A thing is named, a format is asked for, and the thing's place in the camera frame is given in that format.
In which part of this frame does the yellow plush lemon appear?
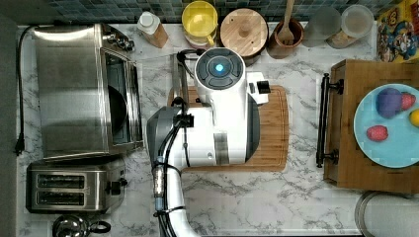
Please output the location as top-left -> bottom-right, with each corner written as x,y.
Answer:
409,109 -> 419,126

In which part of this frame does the frosted plastic cup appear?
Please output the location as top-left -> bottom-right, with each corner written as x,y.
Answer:
302,6 -> 341,47

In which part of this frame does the yellow cereal box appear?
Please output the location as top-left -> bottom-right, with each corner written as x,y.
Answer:
377,0 -> 419,63

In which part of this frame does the light blue plate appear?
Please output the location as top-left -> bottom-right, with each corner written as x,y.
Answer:
353,84 -> 419,169

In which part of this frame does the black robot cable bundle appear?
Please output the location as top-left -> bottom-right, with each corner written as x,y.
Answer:
151,48 -> 208,237

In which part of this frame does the silver two-slot toaster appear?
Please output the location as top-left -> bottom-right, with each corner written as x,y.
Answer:
26,156 -> 127,213

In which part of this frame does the black oven power cord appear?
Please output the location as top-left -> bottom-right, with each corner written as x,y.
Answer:
13,25 -> 40,157

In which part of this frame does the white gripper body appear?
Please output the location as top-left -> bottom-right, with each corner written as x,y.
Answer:
246,72 -> 271,105

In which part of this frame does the white capped oil bottle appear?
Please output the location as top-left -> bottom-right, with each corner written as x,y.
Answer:
137,11 -> 168,48

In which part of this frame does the stainless steel toaster oven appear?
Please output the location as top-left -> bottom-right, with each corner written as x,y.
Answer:
34,24 -> 143,161

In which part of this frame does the plush strawberry near eggplant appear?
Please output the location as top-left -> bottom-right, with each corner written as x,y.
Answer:
401,92 -> 416,111

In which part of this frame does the purple plush eggplant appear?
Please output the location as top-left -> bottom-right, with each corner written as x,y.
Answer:
376,88 -> 402,119

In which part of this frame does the bamboo cutting board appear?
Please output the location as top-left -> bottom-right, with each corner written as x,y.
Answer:
169,86 -> 289,172

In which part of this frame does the plush strawberry on plate front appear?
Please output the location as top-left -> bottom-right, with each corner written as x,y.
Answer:
367,125 -> 388,142

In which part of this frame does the brown wooden utensil holder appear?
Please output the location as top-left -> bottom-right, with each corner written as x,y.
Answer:
267,19 -> 304,59

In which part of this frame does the wooden spoon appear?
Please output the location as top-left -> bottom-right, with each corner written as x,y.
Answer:
278,0 -> 294,45

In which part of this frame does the black canister with wooden lid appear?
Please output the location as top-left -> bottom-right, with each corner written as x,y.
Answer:
219,8 -> 269,66

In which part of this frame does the round metal rim object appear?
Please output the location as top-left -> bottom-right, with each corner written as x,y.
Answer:
355,192 -> 419,237

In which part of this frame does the chrome kettle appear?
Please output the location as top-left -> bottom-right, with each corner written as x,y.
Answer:
52,214 -> 112,237

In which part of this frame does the wooden tray with black handle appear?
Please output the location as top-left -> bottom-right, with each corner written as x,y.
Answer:
316,59 -> 418,194

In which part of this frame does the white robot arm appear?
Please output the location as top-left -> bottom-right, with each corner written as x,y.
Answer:
146,47 -> 270,237

